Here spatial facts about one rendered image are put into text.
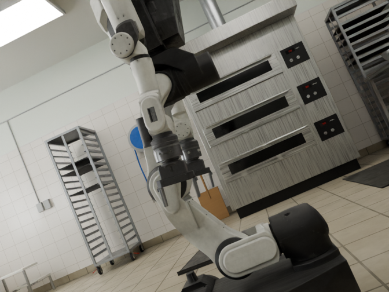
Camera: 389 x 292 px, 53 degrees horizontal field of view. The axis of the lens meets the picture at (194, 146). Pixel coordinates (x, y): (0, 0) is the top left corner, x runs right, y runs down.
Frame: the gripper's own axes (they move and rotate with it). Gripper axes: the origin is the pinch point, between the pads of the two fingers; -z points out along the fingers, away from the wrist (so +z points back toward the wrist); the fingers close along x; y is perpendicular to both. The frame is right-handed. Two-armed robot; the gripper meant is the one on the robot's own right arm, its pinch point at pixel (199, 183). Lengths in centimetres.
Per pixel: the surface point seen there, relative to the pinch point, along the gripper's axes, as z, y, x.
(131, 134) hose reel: 84, -364, 120
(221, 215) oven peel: -54, -349, 29
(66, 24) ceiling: 228, -291, 143
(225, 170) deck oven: 0, -275, 4
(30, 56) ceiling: 219, -323, 214
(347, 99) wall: 45, -377, -171
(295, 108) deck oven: 44, -274, -89
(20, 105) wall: 178, -380, 276
